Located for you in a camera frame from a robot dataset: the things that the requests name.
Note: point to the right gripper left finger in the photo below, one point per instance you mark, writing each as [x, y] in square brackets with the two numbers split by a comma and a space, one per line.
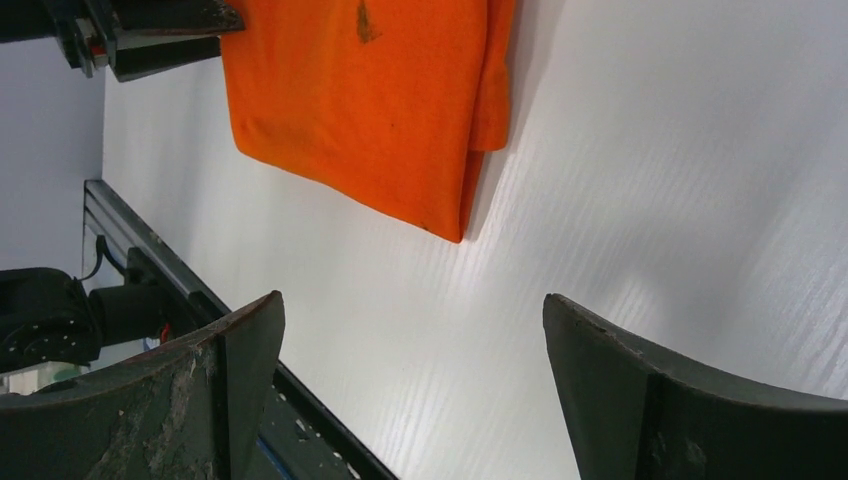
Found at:
[190, 409]

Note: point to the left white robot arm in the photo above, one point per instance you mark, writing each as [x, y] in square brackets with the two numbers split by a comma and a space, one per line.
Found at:
[46, 314]

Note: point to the orange t-shirt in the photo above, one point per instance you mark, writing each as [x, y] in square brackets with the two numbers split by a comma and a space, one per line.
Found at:
[392, 103]

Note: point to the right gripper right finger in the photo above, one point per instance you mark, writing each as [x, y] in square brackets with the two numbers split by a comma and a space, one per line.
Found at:
[637, 410]

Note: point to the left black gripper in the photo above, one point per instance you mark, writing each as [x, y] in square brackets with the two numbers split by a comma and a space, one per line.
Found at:
[85, 31]

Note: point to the aluminium frame rail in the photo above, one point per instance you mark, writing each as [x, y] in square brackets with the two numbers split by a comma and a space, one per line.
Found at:
[146, 245]

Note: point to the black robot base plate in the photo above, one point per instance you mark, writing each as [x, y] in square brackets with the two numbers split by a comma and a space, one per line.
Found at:
[298, 436]

